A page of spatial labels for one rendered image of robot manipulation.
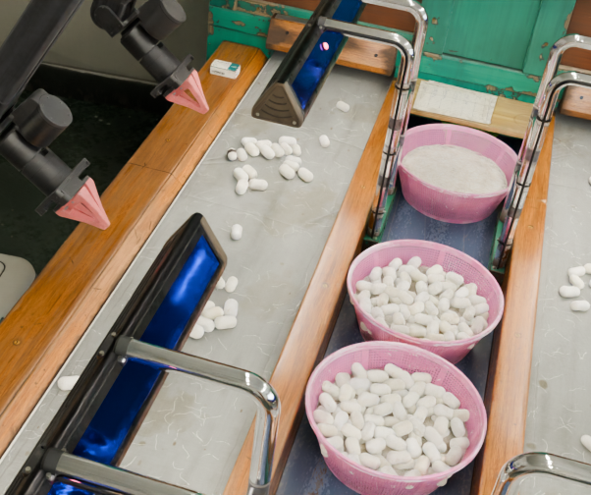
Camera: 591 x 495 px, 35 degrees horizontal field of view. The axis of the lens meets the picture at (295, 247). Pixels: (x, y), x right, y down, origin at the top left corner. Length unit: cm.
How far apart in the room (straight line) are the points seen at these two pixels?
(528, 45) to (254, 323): 99
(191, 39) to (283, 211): 163
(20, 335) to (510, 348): 76
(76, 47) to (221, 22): 126
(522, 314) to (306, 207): 46
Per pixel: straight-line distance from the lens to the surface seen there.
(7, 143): 148
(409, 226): 189
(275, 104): 142
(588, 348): 164
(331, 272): 160
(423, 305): 161
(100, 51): 345
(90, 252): 161
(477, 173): 199
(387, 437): 139
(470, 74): 221
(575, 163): 211
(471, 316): 162
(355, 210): 175
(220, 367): 91
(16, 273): 234
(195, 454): 133
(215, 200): 178
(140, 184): 177
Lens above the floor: 177
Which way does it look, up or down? 38 degrees down
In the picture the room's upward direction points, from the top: 8 degrees clockwise
